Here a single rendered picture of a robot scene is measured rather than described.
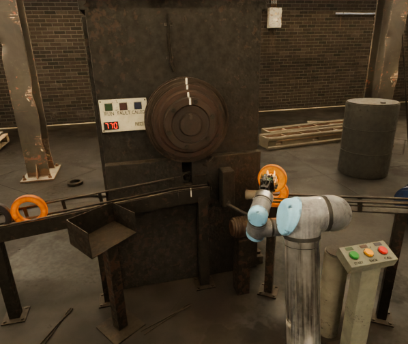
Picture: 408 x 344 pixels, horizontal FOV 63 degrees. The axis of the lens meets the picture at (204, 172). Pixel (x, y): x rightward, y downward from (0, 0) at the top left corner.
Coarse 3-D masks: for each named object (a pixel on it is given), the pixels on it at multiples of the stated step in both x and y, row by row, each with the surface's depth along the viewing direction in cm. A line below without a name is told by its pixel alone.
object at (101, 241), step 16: (96, 208) 173; (112, 208) 181; (80, 224) 168; (96, 224) 175; (112, 224) 180; (128, 224) 174; (80, 240) 157; (96, 240) 167; (112, 240) 166; (96, 256) 155; (112, 256) 171; (112, 272) 174; (112, 288) 177; (112, 304) 183; (112, 320) 194; (128, 320) 194; (112, 336) 183; (128, 336) 183
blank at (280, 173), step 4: (268, 164) 178; (272, 164) 176; (264, 168) 177; (268, 168) 176; (272, 168) 175; (276, 168) 174; (280, 168) 175; (260, 172) 178; (264, 172) 178; (272, 172) 176; (276, 172) 175; (280, 172) 174; (284, 172) 174; (260, 176) 179; (280, 176) 175; (284, 176) 174; (280, 180) 176; (284, 180) 175; (280, 184) 177; (284, 184) 176; (280, 188) 177
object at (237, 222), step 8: (240, 216) 200; (232, 224) 197; (240, 224) 195; (232, 232) 199; (240, 232) 195; (240, 240) 199; (248, 240) 200; (240, 248) 200; (248, 248) 202; (240, 256) 202; (248, 256) 204; (240, 264) 204; (248, 264) 206; (240, 272) 206; (248, 272) 208; (240, 280) 208; (248, 280) 210; (240, 288) 211; (248, 288) 212
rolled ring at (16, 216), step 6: (18, 198) 179; (24, 198) 179; (30, 198) 179; (36, 198) 180; (12, 204) 178; (18, 204) 179; (36, 204) 181; (42, 204) 182; (12, 210) 179; (42, 210) 183; (12, 216) 180; (18, 216) 181; (42, 216) 184
